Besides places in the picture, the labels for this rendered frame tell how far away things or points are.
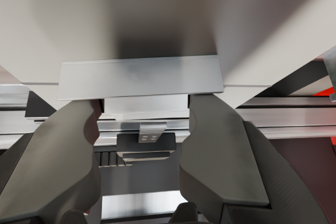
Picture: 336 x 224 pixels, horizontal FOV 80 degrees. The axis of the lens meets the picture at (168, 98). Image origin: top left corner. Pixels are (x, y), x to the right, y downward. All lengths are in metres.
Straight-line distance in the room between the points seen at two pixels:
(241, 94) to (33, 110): 0.21
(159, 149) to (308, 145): 0.73
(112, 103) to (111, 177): 0.58
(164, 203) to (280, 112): 0.45
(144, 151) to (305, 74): 0.44
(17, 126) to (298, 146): 0.94
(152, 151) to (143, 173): 0.32
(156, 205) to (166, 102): 0.11
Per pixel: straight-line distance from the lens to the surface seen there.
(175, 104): 0.19
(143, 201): 0.24
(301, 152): 0.99
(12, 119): 0.54
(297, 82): 0.64
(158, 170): 0.74
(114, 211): 0.24
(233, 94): 0.18
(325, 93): 1.18
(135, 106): 0.19
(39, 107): 0.25
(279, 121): 0.61
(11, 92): 0.28
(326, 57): 0.46
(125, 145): 0.42
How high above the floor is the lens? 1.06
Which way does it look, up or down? 19 degrees down
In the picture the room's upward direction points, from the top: 177 degrees clockwise
